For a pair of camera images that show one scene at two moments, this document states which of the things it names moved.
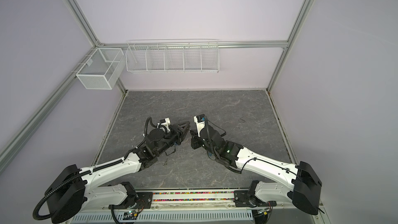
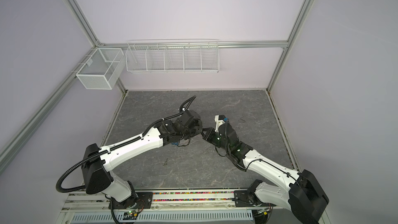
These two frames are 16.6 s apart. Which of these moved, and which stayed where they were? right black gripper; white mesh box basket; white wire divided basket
Moved: right black gripper
Stayed: white wire divided basket; white mesh box basket
